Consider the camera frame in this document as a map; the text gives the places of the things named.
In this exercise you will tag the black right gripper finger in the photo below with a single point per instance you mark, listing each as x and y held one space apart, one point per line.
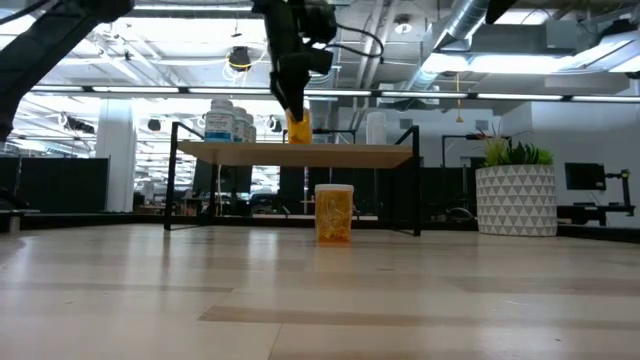
296 105

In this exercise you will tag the orange pill bottle white cap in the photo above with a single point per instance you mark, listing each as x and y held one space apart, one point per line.
300 134
334 215

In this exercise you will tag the clear translucent medicine bottle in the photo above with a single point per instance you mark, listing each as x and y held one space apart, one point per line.
376 129

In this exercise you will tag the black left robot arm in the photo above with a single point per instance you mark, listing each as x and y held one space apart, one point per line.
45 50

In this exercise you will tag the overhead light bar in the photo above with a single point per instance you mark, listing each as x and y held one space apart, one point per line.
425 95

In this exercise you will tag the white building column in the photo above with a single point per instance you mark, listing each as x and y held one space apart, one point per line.
116 160

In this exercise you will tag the succulent in white patterned pot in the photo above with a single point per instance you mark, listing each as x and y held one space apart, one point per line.
515 200

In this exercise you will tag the black office partition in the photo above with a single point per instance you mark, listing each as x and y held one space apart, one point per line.
55 185

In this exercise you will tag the black background monitor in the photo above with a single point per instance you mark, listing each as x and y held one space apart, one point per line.
585 176

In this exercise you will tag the black background desk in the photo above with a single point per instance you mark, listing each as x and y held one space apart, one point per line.
595 212

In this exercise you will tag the black overhead camera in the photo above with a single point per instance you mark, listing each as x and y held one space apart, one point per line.
240 59

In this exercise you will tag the wooden shelf with black frame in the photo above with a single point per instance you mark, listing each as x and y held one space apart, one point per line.
300 155

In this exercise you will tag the black metal table frame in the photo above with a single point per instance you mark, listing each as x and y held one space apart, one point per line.
75 221

